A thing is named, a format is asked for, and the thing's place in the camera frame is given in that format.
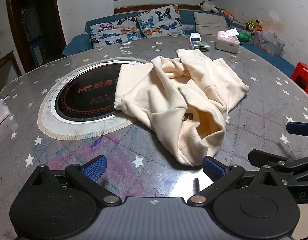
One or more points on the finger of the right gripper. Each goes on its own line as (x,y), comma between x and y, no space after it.
(259,158)

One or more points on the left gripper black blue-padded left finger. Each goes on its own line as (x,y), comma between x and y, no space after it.
(75,186)

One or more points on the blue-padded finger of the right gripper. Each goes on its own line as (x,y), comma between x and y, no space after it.
(297,128)

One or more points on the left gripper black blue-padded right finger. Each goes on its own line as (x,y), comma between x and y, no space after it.
(225,192)

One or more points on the cream sweatshirt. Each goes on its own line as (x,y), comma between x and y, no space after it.
(185,101)

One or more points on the red plastic stool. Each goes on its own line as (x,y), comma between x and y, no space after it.
(300,76)

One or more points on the round black induction cooktop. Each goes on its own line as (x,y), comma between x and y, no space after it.
(89,95)

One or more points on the clear plastic storage bin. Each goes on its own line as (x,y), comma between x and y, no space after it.
(269,42)

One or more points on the blue sofa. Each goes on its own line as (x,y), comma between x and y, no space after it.
(82,42)

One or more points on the yellow orange plush toys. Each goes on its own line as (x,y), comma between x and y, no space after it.
(253,25)

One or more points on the white tissue box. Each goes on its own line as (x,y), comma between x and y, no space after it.
(228,41)

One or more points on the small white card box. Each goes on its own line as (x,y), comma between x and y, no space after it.
(195,37)

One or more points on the left butterfly pillow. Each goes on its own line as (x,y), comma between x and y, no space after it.
(120,31)

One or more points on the butterfly pillow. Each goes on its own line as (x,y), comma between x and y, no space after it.
(120,31)
(164,21)

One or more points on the grey plain cushion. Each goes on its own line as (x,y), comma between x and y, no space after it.
(209,24)

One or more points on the black white plush toy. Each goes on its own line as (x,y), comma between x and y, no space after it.
(208,6)

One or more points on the right butterfly pillow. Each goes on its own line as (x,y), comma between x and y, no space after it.
(164,21)

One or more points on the dark wooden door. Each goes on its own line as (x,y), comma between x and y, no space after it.
(37,31)

